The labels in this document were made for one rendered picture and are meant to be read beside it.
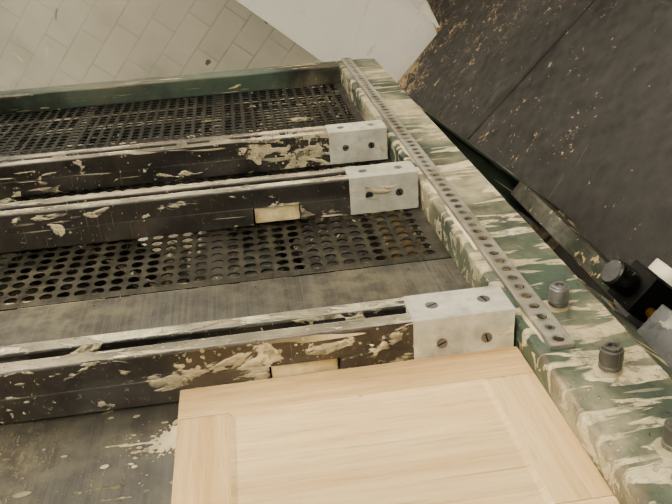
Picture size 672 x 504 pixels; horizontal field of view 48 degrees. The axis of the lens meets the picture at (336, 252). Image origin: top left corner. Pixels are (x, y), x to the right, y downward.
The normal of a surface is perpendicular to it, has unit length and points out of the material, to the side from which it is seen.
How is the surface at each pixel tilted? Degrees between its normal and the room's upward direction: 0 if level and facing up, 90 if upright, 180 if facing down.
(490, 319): 90
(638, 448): 50
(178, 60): 90
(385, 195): 90
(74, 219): 90
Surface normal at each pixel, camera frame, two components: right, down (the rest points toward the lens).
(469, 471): -0.06, -0.90
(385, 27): 0.04, 0.55
